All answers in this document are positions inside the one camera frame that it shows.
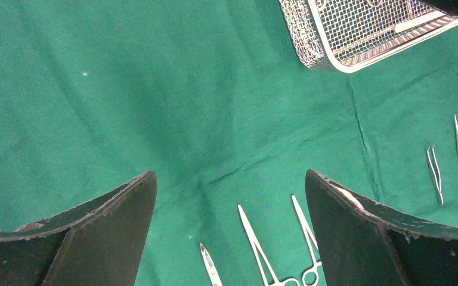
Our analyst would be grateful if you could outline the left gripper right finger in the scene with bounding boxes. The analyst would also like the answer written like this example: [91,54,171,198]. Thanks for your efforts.
[305,170,458,285]

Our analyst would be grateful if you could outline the metal mesh instrument tray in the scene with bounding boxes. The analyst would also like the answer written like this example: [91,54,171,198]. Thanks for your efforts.
[280,1,458,73]

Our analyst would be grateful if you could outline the steel forceps with ring handles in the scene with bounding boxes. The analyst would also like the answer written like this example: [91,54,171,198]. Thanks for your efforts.
[237,204,300,286]

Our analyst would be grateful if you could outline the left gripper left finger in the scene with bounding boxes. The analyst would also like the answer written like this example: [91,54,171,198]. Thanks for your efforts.
[0,171,157,285]

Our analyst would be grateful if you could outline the flat steel tool in tray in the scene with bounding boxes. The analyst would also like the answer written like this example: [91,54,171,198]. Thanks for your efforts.
[394,11,445,33]

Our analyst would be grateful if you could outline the green surgical cloth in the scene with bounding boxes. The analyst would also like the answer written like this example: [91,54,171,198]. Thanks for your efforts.
[0,1,458,285]

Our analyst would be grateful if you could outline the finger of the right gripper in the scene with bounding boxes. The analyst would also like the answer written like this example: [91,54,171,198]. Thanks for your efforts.
[422,0,458,17]

